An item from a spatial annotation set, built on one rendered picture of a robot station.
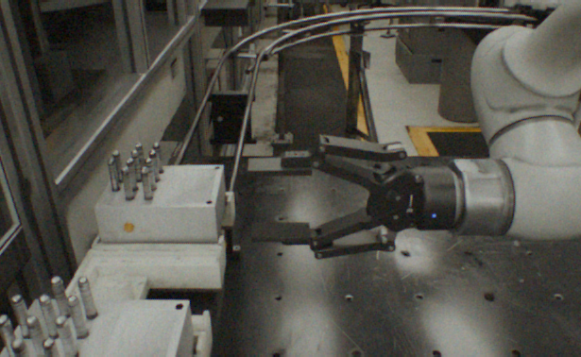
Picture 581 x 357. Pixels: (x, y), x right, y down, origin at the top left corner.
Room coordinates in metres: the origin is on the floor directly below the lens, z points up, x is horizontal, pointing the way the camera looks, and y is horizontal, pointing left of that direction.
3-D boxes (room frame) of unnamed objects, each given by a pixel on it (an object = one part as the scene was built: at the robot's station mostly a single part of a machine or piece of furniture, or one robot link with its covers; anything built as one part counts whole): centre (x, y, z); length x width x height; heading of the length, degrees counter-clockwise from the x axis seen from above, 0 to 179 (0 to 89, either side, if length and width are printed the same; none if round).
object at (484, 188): (0.50, -0.21, 0.90); 0.09 x 0.06 x 0.09; 2
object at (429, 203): (0.50, -0.13, 0.90); 0.09 x 0.07 x 0.08; 92
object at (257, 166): (0.49, 0.01, 0.95); 0.07 x 0.03 x 0.01; 92
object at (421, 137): (2.29, -0.95, 0.01); 1.00 x 0.55 x 0.01; 0
